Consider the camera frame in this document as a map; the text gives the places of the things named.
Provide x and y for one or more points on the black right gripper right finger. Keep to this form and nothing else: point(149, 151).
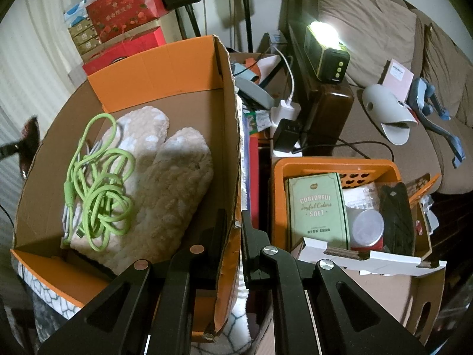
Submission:
point(318, 308)

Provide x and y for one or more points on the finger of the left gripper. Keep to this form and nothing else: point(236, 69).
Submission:
point(11, 149)

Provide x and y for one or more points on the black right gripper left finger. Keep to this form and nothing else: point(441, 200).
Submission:
point(148, 308)

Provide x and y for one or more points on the red snack packet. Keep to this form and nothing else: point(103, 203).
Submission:
point(29, 145)

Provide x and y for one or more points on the beige fuzzy socks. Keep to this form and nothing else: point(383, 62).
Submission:
point(131, 189)

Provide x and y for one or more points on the orange cardboard box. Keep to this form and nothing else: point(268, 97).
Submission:
point(174, 108)

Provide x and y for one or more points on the brown cardboard box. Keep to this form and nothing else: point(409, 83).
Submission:
point(410, 288)

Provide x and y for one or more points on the white round lid jar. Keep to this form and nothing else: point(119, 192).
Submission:
point(366, 227)

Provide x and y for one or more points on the green tissue box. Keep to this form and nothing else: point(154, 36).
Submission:
point(316, 209)

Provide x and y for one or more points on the patterned white blanket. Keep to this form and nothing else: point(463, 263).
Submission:
point(51, 311)

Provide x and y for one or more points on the black pouch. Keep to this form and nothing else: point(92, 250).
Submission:
point(398, 236)

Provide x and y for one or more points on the stacked small gold boxes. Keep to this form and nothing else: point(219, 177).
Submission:
point(84, 36)

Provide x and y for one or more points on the black charger adapter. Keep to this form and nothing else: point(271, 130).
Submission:
point(286, 135)

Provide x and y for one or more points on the red collection box lower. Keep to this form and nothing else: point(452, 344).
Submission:
point(124, 49)

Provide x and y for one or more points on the red gift box upper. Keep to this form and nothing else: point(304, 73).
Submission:
point(111, 18)

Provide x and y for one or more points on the dark brown side table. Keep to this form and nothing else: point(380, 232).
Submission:
point(325, 106)

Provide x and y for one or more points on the white charger adapter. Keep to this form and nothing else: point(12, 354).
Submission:
point(284, 111)

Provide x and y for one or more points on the white slipper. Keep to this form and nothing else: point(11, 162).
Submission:
point(392, 117)

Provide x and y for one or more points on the pink booklet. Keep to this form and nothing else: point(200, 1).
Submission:
point(398, 80)

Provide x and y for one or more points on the brown sofa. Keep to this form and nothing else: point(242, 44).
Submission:
point(375, 32)

